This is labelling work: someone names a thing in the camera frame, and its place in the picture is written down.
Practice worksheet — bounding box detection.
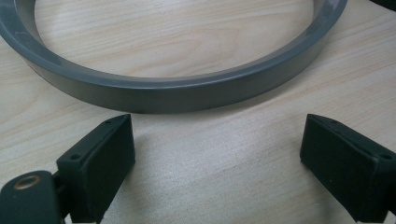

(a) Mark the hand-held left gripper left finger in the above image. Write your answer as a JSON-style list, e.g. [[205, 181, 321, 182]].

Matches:
[[55, 113, 136, 224]]

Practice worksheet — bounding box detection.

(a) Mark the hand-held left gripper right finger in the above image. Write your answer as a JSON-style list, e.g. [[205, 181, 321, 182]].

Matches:
[[299, 113, 396, 224]]

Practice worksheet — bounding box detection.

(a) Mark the grey plastic bin ring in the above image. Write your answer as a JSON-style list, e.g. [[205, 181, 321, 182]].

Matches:
[[0, 0, 349, 115]]

